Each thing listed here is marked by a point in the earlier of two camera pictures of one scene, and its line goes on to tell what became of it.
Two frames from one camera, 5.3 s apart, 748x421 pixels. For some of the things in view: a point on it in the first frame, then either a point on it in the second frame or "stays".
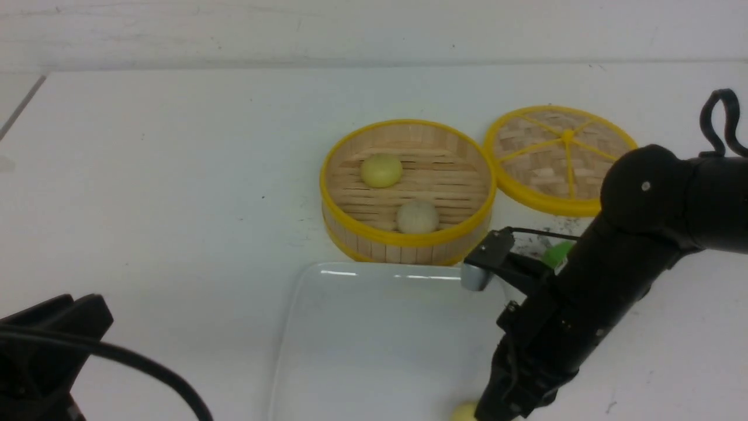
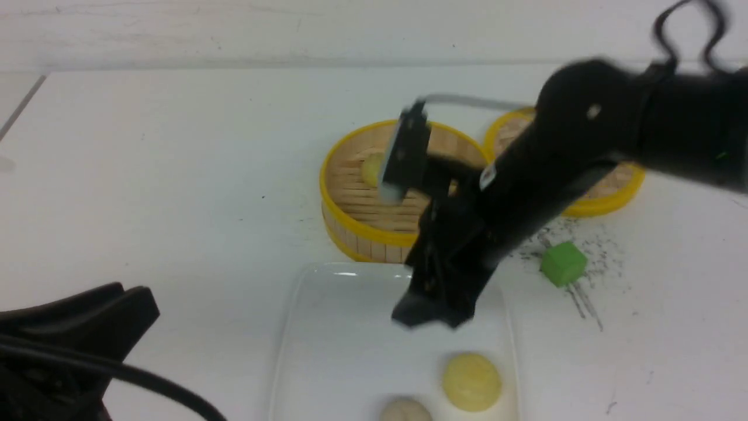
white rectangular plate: (374, 341) stays
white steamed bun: (417, 217) → (405, 410)
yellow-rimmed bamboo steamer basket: (440, 166) stays
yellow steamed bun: (464, 411) → (472, 382)
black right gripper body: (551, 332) → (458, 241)
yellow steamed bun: (381, 171) stays
